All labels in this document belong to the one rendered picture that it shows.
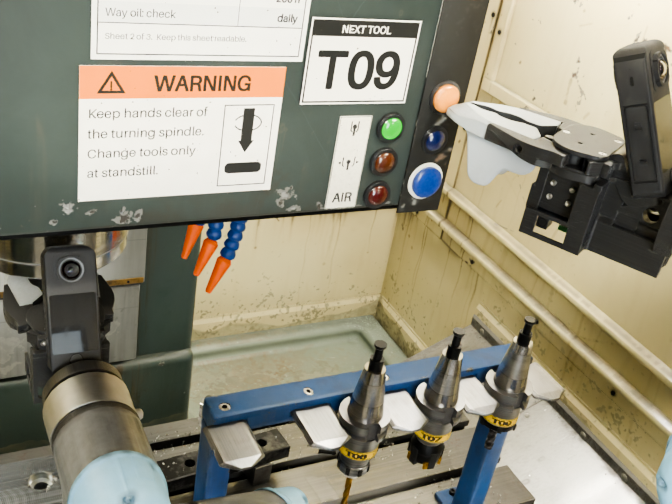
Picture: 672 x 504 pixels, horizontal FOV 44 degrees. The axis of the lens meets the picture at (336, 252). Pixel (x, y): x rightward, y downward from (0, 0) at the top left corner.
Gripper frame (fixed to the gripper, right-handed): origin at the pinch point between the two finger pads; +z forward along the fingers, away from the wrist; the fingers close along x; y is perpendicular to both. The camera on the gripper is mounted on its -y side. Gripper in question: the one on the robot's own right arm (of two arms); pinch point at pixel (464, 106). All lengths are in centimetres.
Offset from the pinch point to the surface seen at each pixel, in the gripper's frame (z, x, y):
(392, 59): 5.1, -4.8, -3.3
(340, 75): 7.4, -8.7, -1.9
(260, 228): 75, 81, 74
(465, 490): -2, 34, 70
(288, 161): 9.2, -11.6, 5.5
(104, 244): 26.8, -14.7, 20.1
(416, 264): 45, 108, 81
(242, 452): 13.2, -6.3, 44.0
